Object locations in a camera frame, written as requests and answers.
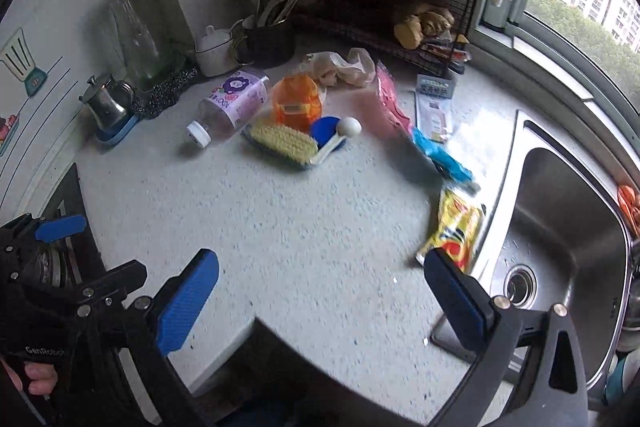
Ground pink plastic packet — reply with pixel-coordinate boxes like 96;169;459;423
374;61;416;140

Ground clear purple label plastic bottle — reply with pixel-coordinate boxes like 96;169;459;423
186;69;273;150

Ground blue round lid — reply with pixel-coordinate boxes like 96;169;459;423
309;116;349;154

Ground white ball handle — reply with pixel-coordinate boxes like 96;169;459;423
310;116;362;166

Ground white paper packet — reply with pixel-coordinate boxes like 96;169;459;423
414;74;459;143

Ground sink drain strainer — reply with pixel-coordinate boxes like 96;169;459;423
502;264;537;308

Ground red cartoon wall sticker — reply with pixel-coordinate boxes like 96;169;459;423
0;114;21;158

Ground ginger root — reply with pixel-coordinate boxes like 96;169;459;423
393;4;456;50

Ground black wire rack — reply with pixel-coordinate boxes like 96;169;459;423
280;0;484;78

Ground blue plastic tray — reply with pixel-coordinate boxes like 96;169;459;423
95;114;141;146

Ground red black sachets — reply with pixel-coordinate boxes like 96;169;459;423
420;34;471;76

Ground white ceramic lidded jar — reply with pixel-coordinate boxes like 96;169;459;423
193;25;241;78

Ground orange round fruit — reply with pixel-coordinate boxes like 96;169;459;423
272;74;324;134

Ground yellow orange snack packet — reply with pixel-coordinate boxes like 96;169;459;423
415;186;486;273

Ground yellow bristle scrub brush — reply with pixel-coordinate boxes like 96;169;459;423
242;117;321;168

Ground stainless steel sink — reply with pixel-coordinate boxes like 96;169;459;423
487;109;634;394

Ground blue plastic packet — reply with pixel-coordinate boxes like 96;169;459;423
410;126;481;193

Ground orange scrubber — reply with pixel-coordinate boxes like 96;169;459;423
617;184;640;238

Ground person's left hand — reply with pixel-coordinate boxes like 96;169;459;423
0;356;58;400

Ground small steel teapot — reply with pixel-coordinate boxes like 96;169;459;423
78;73;137;134

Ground beige crumpled plastic bag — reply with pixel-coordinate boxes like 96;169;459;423
300;48;377;89

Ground green trees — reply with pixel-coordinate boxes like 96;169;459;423
525;0;640;118

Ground black utensil holder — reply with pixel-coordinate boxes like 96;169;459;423
241;19;297;69

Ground window frame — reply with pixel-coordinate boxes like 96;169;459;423
479;0;640;188

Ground steel wool scourer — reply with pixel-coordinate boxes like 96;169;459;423
131;67;201;118

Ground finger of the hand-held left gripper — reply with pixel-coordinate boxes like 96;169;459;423
75;259;148;315
12;214;87;250

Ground tall clear glass bottle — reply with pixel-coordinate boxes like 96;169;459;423
101;0;162;84

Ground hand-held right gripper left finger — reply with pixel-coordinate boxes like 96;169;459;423
120;249;221;427

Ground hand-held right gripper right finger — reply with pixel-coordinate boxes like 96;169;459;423
424;248;591;427

